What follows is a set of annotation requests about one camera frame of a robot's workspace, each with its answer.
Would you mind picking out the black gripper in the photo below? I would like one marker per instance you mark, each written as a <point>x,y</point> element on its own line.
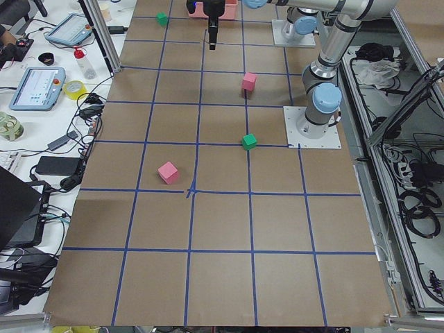
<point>214,10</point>

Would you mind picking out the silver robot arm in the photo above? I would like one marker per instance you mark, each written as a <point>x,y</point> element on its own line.
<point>293,13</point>
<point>323,97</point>

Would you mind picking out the green cube far corner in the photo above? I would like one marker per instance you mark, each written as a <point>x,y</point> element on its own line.
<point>162,19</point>

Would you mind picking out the pink cube far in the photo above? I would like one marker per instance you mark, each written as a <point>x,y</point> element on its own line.
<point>249,81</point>

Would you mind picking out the pink cube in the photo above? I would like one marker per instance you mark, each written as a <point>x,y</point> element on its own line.
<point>168,173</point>
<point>249,81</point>

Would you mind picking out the green cube centre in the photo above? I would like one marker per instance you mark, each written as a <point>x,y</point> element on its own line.
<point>249,141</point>

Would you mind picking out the red cap squeeze bottle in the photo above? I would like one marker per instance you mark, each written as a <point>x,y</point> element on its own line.
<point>84,64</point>

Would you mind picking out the teach pendant far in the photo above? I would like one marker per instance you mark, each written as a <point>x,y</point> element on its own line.
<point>72,31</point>

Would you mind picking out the teach pendant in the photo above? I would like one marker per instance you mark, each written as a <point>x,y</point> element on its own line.
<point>72,31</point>
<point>38,89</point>

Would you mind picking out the yellow tape roll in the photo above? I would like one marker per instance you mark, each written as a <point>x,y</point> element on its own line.
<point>74,89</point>

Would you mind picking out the pink cube near centre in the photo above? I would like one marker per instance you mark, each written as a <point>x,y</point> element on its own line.
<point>168,173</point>

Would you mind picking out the brown paper table mat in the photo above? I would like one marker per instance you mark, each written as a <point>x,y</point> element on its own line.
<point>273,236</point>

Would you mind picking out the black bowl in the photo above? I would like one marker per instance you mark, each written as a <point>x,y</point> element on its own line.
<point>46,58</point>

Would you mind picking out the white crumpled cloth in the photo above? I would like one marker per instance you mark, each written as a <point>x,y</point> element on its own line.
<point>380,74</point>

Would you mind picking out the teach pendant near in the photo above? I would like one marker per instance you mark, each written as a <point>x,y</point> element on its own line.
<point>38,89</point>

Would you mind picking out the green tape rolls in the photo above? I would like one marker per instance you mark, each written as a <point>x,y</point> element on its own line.
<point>11,128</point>

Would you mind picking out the black laptop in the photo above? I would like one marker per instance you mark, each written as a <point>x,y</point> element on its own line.
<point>23,205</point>

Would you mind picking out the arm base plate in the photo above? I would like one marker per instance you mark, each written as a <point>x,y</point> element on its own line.
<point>299,34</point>
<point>302,134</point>

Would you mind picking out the aluminium frame post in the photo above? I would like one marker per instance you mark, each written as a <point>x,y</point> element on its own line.
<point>95,19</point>

